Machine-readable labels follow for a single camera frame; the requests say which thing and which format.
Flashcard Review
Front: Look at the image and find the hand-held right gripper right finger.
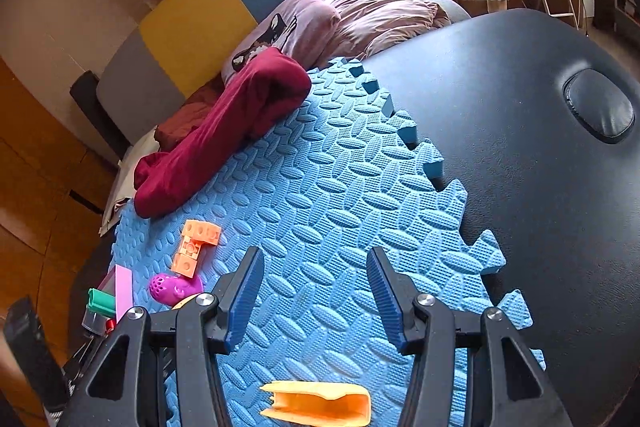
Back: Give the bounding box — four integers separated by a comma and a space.
366, 247, 571, 427

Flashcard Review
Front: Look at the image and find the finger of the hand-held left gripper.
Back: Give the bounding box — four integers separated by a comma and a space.
64, 337, 103, 390

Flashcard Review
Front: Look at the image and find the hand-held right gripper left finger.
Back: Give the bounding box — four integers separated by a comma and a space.
60, 246, 266, 427

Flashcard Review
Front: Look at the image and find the green plastic part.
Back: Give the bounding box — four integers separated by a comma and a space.
86, 288, 118, 317

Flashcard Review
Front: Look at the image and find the orange plastic block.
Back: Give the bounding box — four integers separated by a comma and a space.
170, 219, 222, 279

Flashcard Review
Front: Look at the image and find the magenta perforated plastic toy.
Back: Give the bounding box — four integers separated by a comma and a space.
148, 272, 206, 306

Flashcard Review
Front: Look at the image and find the pink cardboard box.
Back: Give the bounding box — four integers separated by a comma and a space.
97, 263, 133, 323

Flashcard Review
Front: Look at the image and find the light orange hollow piece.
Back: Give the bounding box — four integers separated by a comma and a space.
259, 381, 372, 425

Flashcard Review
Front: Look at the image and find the blue foam puzzle mat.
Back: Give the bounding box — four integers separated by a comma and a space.
112, 57, 546, 427

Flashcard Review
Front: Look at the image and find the burgundy blanket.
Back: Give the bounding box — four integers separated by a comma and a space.
134, 47, 312, 219

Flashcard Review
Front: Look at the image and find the cream pillow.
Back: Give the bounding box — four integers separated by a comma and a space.
100, 129, 161, 238

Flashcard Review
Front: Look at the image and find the red-brown pillow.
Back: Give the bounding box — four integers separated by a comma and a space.
154, 84, 226, 148

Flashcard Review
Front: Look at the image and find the wooden wardrobe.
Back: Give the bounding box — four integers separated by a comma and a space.
0, 57, 126, 408

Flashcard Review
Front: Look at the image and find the black padded table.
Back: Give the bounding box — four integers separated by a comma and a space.
67, 7, 640, 427

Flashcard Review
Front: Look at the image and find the pink cat print pillow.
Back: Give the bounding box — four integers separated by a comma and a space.
220, 0, 341, 85

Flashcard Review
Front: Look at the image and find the multicolour sofa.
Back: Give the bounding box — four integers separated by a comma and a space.
70, 0, 357, 160

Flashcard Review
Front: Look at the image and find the pink striped duvet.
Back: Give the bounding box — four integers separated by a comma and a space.
317, 0, 451, 58

